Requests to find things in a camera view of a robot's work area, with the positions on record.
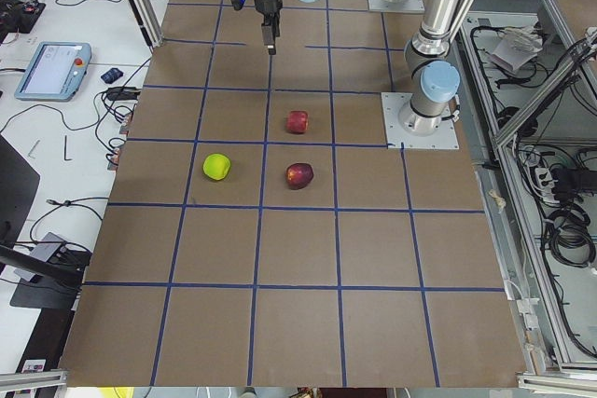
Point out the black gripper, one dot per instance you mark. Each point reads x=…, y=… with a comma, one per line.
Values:
x=267, y=3

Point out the light red striped apple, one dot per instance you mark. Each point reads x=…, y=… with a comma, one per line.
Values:
x=297, y=122

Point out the dark red apple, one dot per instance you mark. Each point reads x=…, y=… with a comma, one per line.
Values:
x=299, y=175

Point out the green apple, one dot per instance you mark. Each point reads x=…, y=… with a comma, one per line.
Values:
x=216, y=166

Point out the dark blue small pouch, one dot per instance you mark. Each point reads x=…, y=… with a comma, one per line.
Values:
x=112, y=75

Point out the near blue teach pendant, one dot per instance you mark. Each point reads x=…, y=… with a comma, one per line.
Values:
x=55, y=73

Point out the black allen key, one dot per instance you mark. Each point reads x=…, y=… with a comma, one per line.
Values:
x=65, y=149

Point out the black circuit board box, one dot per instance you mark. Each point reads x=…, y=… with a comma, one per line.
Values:
x=20, y=17

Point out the silver allen key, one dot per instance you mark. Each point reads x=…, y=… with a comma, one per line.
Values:
x=31, y=151

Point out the white power strip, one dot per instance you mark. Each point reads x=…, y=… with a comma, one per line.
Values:
x=540, y=177

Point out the grey usb hub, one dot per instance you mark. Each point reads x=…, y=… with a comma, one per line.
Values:
x=50, y=249

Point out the black monitor stand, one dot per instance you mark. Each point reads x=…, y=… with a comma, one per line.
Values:
x=40, y=285

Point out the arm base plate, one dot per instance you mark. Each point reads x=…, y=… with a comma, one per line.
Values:
x=397, y=6
x=404, y=129

